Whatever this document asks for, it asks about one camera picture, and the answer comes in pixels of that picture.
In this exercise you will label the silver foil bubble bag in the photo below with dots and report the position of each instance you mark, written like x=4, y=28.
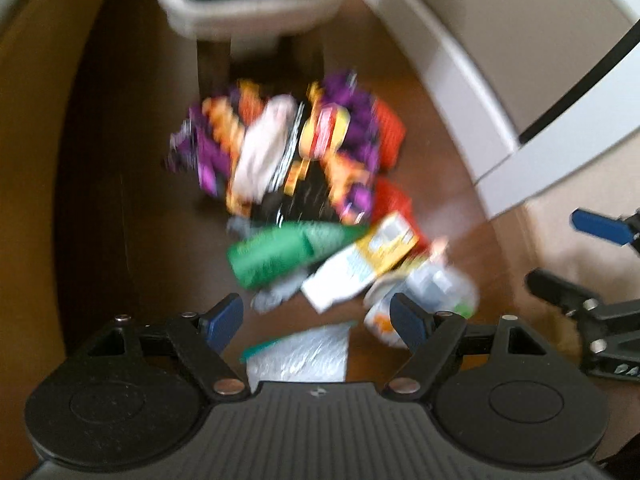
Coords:
x=316, y=355

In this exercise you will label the white yellow paper wrapper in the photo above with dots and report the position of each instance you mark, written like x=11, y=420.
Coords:
x=351, y=270

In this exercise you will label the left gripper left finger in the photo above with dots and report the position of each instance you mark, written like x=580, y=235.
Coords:
x=199, y=340

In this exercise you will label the red plastic bag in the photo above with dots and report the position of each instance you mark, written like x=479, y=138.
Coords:
x=389, y=197

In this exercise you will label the green snack bag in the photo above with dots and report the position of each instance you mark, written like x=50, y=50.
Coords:
x=263, y=253

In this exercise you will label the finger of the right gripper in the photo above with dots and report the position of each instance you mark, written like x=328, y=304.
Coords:
x=619, y=231
x=567, y=296

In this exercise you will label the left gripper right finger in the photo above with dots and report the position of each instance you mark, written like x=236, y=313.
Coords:
x=434, y=341

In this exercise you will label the purple orange snack bag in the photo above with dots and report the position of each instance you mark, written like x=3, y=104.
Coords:
x=329, y=165

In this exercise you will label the clear plastic bag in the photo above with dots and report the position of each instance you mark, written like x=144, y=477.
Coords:
x=431, y=286

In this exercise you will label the white wardrobe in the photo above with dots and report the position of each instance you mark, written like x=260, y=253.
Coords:
x=530, y=90

